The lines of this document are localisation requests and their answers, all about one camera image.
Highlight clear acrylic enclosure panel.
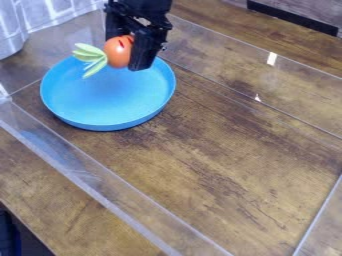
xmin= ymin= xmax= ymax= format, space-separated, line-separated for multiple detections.
xmin=0 ymin=98 xmax=233 ymax=256

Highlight blue round plastic tray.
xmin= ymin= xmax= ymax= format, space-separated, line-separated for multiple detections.
xmin=40 ymin=57 xmax=177 ymax=131

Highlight white grey patterned curtain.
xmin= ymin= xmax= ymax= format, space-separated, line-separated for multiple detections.
xmin=0 ymin=0 xmax=106 ymax=60

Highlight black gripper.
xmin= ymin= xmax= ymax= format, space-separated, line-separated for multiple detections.
xmin=104 ymin=0 xmax=173 ymax=71

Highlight dark baseboard strip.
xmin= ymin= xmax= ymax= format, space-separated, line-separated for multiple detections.
xmin=247 ymin=0 xmax=340 ymax=37

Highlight orange toy carrot green leaves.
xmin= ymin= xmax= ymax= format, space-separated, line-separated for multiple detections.
xmin=72 ymin=35 xmax=134 ymax=78

